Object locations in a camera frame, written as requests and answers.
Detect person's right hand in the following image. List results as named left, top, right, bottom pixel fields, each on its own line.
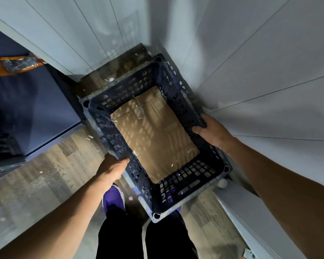
left=192, top=113, right=237, bottom=154

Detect person's left hand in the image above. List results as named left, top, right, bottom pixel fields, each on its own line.
left=96, top=153, right=130, bottom=192

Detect blue plastic crate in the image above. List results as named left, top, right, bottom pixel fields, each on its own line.
left=80, top=53, right=233, bottom=224

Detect person's right forearm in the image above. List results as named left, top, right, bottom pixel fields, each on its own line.
left=226, top=137, right=324, bottom=259

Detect person's left forearm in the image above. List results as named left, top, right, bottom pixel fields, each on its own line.
left=0, top=175, right=117, bottom=259

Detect purple left shoe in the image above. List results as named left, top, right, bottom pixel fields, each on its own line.
left=102, top=185, right=126, bottom=213

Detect brown cardboard liner sheet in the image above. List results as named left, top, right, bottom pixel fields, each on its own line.
left=110, top=86, right=200, bottom=184

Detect black trousers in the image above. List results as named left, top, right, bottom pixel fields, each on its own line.
left=96, top=205, right=199, bottom=259

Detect dark blue metal shelf unit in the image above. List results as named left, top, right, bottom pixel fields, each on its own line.
left=0, top=24, right=83, bottom=184

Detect orange clear packet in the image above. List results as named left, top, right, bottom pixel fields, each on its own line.
left=0, top=55, right=45, bottom=76

